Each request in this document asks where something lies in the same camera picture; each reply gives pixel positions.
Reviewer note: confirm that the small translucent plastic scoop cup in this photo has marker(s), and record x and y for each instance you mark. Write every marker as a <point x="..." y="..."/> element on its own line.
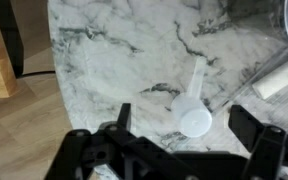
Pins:
<point x="194" y="120"/>

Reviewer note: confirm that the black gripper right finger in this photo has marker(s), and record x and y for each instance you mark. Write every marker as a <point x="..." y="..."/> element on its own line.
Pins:
<point x="270" y="150"/>

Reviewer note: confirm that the clear acrylic container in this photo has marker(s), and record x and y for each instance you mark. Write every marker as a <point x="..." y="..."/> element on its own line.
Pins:
<point x="267" y="40"/>

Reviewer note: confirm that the white block in container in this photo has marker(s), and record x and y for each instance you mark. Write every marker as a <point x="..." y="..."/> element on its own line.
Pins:
<point x="277" y="78"/>

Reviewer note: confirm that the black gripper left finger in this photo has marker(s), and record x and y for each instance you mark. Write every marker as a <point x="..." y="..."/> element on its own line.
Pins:
<point x="94" y="153"/>

